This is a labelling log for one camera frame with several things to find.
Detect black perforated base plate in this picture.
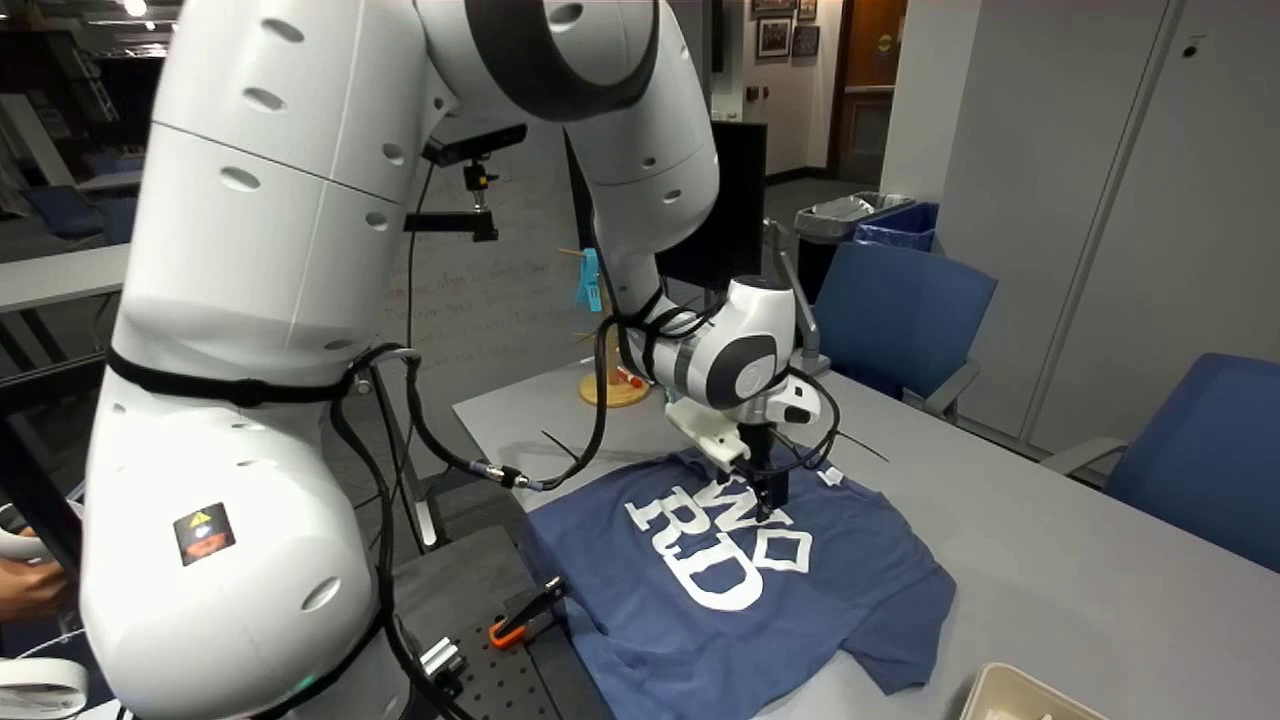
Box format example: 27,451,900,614
385,526,631,720

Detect grey metal stand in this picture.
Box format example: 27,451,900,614
768,217,831,380

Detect light blue tag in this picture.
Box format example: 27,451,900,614
578,244,606,321

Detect white background table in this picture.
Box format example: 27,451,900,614
0,244,132,318

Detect blue trash bin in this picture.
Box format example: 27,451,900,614
854,198,945,255

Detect beige plastic tray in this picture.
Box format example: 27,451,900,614
958,658,1112,720

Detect silver metal connector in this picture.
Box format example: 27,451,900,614
416,635,469,682

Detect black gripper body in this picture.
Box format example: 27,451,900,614
738,421,794,480

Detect blue printed t-shirt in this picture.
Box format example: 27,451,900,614
519,451,962,720

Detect white rounded object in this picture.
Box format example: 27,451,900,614
0,654,94,720

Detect grey trash bin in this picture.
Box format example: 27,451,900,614
797,192,883,304

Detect orange handled clamp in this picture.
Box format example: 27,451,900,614
483,568,571,658

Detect blue office chair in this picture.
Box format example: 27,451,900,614
803,237,1001,416
1042,349,1280,575

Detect grey metal cabinet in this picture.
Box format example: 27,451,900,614
931,0,1280,465

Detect person hand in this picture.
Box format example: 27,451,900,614
0,551,67,634

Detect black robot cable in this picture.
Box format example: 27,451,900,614
326,304,855,720

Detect black camera on boom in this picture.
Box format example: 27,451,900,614
401,120,532,248

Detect brown door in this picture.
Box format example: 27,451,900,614
836,0,913,98

